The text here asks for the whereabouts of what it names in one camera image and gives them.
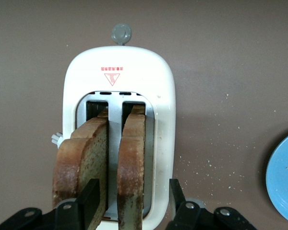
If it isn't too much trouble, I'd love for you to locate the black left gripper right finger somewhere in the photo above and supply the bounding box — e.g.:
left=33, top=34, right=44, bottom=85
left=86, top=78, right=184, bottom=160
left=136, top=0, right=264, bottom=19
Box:
left=167, top=178, right=259, bottom=230

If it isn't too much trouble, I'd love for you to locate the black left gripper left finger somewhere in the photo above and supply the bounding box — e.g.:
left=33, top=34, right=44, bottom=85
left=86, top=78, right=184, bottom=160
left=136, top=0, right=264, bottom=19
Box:
left=0, top=178, right=101, bottom=230

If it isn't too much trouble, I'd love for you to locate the brown bread slice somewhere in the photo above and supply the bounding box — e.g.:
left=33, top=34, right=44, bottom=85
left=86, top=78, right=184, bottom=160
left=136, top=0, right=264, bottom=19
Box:
left=117, top=105, right=146, bottom=230
left=52, top=109, right=109, bottom=230

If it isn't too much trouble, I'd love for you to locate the blue plate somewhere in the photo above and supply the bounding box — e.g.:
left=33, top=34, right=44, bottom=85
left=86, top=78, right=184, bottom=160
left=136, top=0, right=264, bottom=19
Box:
left=265, top=130, right=288, bottom=226

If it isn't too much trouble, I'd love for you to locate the white toaster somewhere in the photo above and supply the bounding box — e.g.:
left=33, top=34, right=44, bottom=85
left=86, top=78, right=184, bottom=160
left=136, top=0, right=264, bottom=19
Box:
left=51, top=23, right=176, bottom=228

